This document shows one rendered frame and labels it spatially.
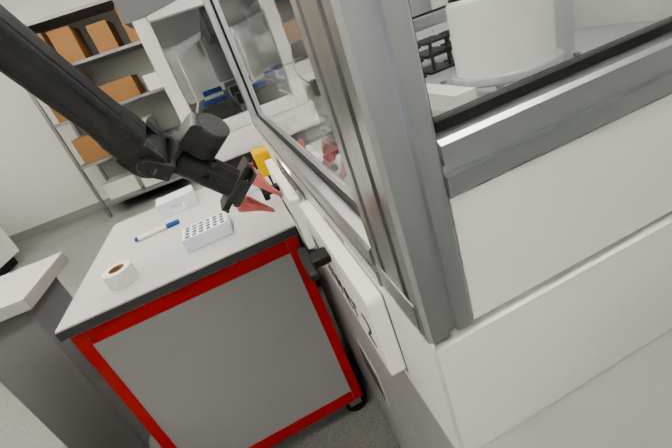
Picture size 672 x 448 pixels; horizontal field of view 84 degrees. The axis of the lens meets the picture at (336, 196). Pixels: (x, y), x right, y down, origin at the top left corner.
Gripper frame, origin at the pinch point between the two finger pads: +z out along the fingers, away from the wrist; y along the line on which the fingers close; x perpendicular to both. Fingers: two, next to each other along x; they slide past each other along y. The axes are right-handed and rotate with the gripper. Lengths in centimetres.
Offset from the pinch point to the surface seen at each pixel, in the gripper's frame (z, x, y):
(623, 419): 30, -52, 5
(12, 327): -37, 46, -77
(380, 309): 0.4, -43.2, 4.3
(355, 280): -1.1, -39.3, 4.7
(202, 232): -5.3, 23.4, -20.6
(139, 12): -46, 83, 22
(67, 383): -17, 46, -93
